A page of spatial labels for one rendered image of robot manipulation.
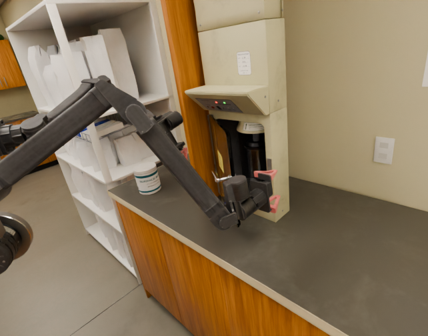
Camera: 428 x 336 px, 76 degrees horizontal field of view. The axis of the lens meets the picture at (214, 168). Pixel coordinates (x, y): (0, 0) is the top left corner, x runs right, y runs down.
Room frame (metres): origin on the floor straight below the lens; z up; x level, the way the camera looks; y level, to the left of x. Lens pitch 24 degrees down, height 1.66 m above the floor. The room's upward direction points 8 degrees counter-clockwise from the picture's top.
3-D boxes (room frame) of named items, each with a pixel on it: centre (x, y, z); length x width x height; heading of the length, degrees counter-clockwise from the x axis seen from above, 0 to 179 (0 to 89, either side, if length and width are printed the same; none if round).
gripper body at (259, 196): (0.75, -0.12, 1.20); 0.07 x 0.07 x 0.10; 41
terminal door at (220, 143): (1.04, -0.04, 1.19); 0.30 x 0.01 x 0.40; 9
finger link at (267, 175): (0.79, -0.17, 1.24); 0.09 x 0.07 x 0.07; 131
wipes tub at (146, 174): (1.45, 0.39, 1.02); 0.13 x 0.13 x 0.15
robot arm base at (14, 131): (1.05, 0.74, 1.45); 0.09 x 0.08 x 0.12; 14
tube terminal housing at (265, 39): (1.17, -0.21, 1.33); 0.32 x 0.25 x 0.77; 41
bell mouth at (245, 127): (1.13, -0.21, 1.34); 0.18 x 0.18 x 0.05
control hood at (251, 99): (1.04, -0.08, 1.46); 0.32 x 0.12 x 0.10; 41
